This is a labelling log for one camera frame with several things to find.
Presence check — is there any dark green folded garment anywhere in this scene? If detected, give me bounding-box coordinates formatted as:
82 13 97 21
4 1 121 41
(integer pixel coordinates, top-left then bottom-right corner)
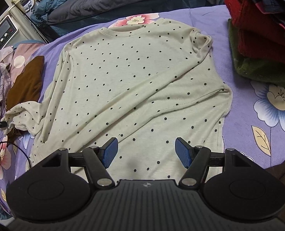
228 19 285 87

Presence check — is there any white bedside machine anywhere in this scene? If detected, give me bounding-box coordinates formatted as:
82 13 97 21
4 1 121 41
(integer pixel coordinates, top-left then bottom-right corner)
0 0 48 50

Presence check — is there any brown folded garment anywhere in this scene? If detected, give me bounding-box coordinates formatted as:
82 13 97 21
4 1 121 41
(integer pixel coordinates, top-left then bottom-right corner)
6 56 45 111

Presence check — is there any red folded garment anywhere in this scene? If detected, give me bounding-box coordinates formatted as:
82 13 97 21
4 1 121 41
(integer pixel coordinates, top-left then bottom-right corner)
224 0 285 64

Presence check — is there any purple floral bed sheet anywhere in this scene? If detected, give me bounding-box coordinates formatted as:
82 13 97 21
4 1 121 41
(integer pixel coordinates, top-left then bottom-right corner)
0 5 285 216

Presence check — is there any cream polka dot shirt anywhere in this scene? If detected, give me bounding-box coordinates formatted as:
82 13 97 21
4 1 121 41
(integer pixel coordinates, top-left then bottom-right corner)
3 18 232 180

